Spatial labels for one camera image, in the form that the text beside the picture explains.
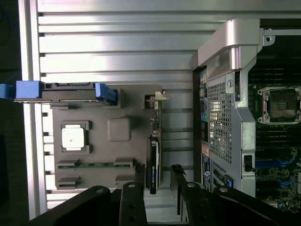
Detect green RAM stick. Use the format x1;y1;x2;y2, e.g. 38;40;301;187
57;162;134;169

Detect grey plastic parts rack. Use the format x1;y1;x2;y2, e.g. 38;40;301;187
50;83;166;192

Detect silver CPU chip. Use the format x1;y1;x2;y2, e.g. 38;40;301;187
61;124;85;152

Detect open grey PC case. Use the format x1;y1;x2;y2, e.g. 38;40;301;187
191;18;301;209

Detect blue expansion slot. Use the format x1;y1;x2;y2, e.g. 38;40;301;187
255;160;301;169

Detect green motherboard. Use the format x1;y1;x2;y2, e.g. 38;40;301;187
247;68;301;208

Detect hard disk in blue carrier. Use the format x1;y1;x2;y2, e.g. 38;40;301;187
0;80;119;107

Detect CPU socket with metal frame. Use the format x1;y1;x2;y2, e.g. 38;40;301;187
257;86;301;125

